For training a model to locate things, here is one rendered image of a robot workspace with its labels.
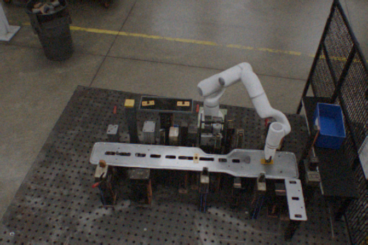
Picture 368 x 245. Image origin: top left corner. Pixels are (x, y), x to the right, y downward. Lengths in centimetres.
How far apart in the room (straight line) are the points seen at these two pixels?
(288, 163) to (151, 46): 312
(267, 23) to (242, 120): 286
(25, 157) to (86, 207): 152
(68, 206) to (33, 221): 25
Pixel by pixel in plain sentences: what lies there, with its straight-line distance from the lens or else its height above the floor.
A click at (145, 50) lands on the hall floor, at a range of 506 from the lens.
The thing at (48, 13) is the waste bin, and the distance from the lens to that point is 466.
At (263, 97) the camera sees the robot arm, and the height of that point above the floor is 148.
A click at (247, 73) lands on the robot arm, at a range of 220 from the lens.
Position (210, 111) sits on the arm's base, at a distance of 283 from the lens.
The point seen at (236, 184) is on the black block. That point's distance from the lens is 236.
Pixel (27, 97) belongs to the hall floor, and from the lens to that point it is 467.
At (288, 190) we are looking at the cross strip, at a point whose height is 100.
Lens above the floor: 294
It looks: 47 degrees down
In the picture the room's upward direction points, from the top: 1 degrees clockwise
